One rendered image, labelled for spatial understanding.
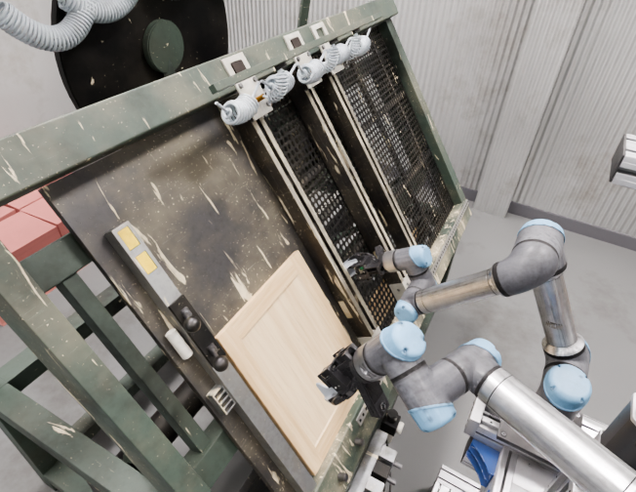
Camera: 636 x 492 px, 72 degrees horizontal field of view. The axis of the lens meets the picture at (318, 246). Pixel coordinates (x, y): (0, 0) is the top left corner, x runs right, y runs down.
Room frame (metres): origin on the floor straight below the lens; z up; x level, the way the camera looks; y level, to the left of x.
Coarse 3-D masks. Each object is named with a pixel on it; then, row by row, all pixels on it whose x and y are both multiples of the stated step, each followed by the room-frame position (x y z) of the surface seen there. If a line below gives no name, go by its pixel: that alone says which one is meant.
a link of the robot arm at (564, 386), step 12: (552, 372) 0.76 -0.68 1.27; (564, 372) 0.76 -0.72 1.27; (576, 372) 0.76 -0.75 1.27; (540, 384) 0.77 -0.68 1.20; (552, 384) 0.73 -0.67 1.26; (564, 384) 0.73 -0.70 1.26; (576, 384) 0.73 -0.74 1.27; (588, 384) 0.73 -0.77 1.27; (540, 396) 0.73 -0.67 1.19; (552, 396) 0.71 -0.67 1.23; (564, 396) 0.69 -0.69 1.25; (576, 396) 0.69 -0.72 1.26; (588, 396) 0.69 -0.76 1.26; (564, 408) 0.68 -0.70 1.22; (576, 408) 0.68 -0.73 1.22
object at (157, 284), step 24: (120, 240) 0.77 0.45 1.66; (144, 288) 0.75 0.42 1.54; (168, 288) 0.76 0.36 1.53; (168, 312) 0.72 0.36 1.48; (216, 384) 0.67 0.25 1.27; (240, 384) 0.68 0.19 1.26; (240, 408) 0.64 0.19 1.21; (264, 432) 0.62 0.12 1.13; (288, 456) 0.60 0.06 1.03; (288, 480) 0.57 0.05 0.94; (312, 480) 0.58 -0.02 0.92
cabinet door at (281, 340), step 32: (288, 288) 1.01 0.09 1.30; (320, 288) 1.10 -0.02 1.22; (256, 320) 0.86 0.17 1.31; (288, 320) 0.93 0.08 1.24; (320, 320) 1.01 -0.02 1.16; (256, 352) 0.79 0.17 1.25; (288, 352) 0.85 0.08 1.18; (320, 352) 0.93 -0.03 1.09; (256, 384) 0.72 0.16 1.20; (288, 384) 0.78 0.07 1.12; (288, 416) 0.70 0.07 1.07; (320, 416) 0.76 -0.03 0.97; (320, 448) 0.68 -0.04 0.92
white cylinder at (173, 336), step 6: (174, 330) 0.70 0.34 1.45; (168, 336) 0.68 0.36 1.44; (174, 336) 0.69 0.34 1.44; (180, 336) 0.70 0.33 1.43; (174, 342) 0.68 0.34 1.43; (180, 342) 0.68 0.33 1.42; (180, 348) 0.67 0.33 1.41; (186, 348) 0.68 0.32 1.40; (180, 354) 0.67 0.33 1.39; (186, 354) 0.67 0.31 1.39
